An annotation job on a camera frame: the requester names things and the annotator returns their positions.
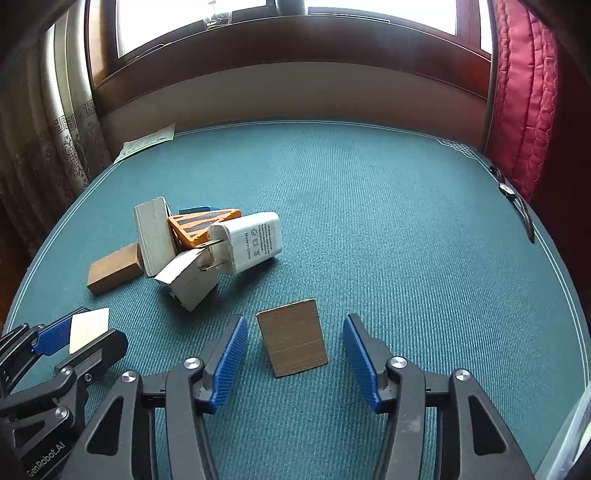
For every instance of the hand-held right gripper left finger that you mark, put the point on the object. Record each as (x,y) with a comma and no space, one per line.
(228,364)

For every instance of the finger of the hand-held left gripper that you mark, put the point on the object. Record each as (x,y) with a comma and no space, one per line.
(53,334)
(99,350)

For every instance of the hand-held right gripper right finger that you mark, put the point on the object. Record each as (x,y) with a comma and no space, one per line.
(360,360)

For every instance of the white tile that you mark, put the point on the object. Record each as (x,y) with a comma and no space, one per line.
(90,325)

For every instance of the brown wooden tile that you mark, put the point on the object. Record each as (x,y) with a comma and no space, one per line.
(293,339)

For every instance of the brown wooden block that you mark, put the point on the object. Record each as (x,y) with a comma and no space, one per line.
(113,270)

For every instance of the white plastic lamp socket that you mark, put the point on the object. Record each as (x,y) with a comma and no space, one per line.
(189,281)

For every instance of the white USB charger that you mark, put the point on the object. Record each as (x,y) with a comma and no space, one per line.
(249,240)

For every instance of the white block with striped face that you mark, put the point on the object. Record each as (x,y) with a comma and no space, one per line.
(154,235)

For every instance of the orange striped wedge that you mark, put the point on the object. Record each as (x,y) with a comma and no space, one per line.
(194,226)

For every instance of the blue block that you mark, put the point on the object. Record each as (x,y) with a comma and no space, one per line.
(198,210)

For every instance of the patterned beige curtain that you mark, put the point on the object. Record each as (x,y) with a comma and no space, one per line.
(51,138)

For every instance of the printed paper sheet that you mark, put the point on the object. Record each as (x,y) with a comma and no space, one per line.
(147,141)

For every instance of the red quilted curtain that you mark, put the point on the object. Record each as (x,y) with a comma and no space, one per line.
(526,92)

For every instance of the clear drinking glass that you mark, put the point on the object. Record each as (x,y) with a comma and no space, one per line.
(217,16)

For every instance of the black bottle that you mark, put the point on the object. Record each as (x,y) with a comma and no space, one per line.
(291,5)

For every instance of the brown wooden window frame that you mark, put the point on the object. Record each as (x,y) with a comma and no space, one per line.
(277,41)

